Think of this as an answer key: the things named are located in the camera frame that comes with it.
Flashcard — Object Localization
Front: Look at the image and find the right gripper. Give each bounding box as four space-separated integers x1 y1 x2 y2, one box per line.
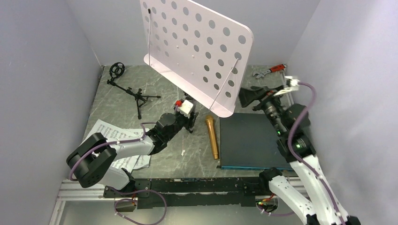
234 85 286 135

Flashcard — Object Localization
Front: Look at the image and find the sheet music page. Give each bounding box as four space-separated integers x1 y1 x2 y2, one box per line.
132 155 151 170
83 119 147 172

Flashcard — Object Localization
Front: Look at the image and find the lilac music stand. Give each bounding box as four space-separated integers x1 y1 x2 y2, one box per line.
139 0 254 118

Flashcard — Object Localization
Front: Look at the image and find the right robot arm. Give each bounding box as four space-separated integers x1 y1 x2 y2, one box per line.
238 86 360 225

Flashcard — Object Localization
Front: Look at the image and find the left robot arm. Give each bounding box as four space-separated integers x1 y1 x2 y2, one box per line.
66 110 198 197

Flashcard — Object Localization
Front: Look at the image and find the gold microphone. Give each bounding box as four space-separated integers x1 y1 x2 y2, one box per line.
205 115 220 160

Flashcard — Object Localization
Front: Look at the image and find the dark blue flat box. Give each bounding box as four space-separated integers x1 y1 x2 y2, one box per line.
219 113 293 172

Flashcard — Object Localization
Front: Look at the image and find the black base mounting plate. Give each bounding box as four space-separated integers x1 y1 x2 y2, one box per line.
103 177 281 209

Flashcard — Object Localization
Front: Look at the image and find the black microphone stand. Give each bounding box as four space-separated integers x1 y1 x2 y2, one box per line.
107 62 161 120

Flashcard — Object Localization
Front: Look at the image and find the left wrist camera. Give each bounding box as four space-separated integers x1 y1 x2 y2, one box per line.
175 99 194 118

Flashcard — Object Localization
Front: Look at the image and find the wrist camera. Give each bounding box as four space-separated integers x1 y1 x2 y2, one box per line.
274 76 300 96
175 99 194 118

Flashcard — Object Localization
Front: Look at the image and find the orange handled adjustable wrench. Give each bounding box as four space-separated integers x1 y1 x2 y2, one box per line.
252 64 287 79

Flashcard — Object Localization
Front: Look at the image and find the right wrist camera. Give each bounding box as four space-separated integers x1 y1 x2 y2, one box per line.
274 76 300 96

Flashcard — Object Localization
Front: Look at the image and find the aluminium frame rail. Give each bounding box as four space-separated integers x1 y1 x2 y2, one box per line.
56 176 312 201

